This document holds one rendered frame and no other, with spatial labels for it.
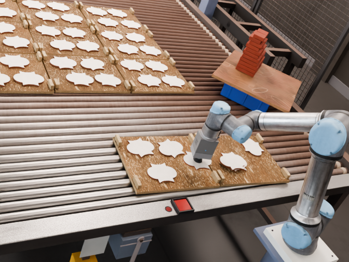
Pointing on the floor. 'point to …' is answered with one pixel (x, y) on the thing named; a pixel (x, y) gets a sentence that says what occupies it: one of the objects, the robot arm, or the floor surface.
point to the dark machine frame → (286, 51)
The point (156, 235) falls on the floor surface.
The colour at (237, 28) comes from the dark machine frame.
